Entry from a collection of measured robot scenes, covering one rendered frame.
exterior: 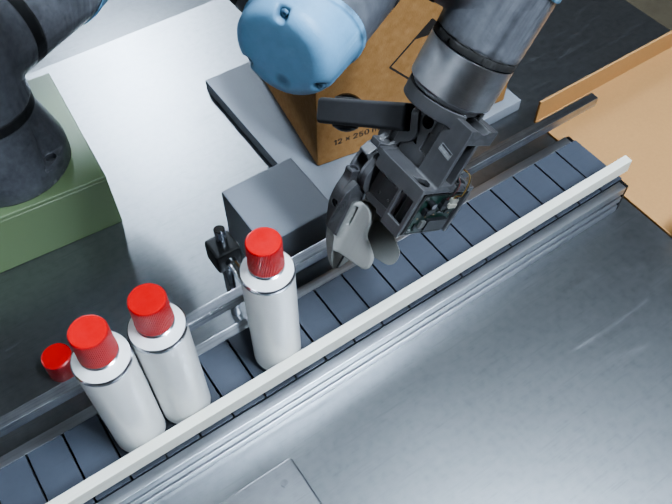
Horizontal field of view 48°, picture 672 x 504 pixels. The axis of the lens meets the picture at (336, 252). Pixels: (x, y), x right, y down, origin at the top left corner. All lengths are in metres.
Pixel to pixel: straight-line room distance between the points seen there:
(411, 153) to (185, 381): 0.29
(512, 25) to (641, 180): 0.55
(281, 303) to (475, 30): 0.29
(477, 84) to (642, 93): 0.65
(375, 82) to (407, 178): 0.35
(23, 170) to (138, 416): 0.35
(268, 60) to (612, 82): 0.80
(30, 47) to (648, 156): 0.81
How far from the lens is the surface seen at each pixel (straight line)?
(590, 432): 0.88
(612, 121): 1.17
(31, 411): 0.75
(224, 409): 0.76
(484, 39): 0.60
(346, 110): 0.70
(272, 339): 0.74
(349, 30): 0.50
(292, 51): 0.49
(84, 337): 0.63
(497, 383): 0.88
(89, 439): 0.82
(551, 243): 0.97
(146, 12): 1.34
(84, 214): 0.99
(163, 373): 0.69
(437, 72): 0.61
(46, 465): 0.82
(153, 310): 0.62
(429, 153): 0.64
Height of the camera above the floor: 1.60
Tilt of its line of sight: 54 degrees down
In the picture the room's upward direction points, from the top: straight up
